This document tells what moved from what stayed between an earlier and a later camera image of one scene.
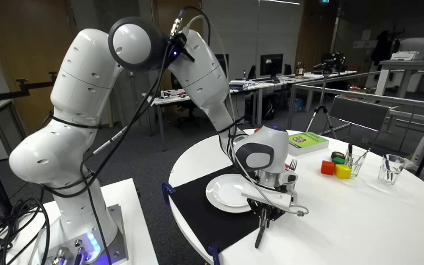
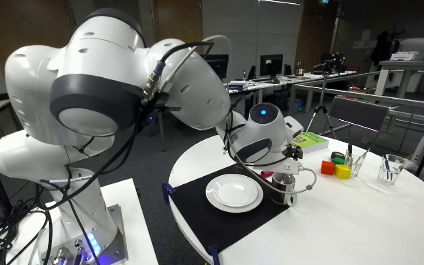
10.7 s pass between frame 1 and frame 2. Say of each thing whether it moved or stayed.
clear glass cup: stayed
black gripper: moved
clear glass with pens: stayed
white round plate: stayed
